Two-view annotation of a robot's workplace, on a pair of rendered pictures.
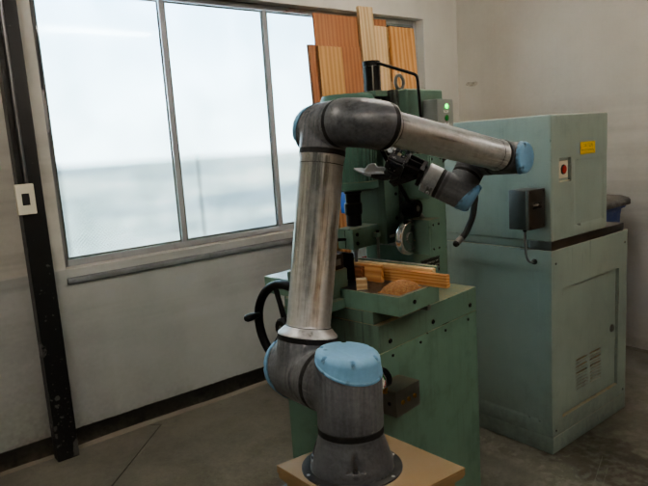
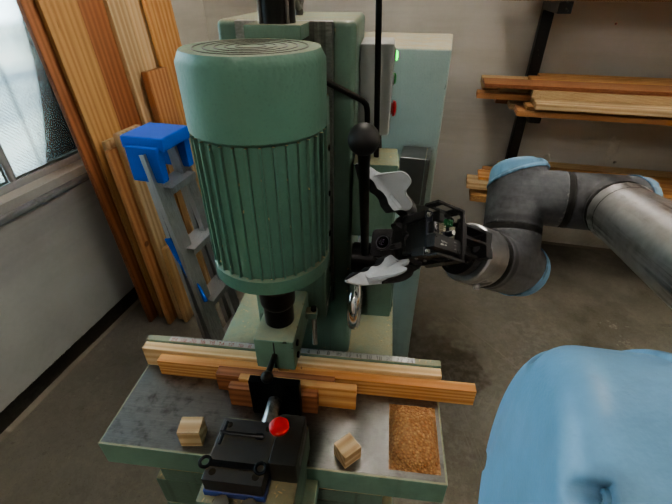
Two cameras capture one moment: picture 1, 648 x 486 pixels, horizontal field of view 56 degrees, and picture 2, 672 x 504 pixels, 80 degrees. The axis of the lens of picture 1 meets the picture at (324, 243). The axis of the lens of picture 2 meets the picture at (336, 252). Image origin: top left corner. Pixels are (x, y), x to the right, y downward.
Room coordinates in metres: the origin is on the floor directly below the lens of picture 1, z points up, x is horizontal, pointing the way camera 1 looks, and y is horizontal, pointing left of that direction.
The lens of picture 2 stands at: (1.55, 0.13, 1.57)
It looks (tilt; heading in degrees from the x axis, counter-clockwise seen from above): 34 degrees down; 322
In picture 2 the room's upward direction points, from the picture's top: straight up
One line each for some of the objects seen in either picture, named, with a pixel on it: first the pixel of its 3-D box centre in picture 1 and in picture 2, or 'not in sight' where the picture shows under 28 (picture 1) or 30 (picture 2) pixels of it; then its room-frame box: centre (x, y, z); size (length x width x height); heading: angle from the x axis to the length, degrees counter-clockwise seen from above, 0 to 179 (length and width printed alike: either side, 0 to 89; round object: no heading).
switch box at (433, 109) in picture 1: (439, 122); (376, 86); (2.16, -0.43, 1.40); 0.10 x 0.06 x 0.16; 136
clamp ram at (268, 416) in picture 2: (337, 266); (271, 411); (1.96, -0.04, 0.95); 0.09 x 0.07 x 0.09; 46
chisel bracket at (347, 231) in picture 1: (359, 238); (285, 329); (2.04, -0.12, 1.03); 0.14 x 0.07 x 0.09; 136
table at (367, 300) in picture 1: (337, 290); (274, 441); (1.95, -0.03, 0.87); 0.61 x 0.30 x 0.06; 46
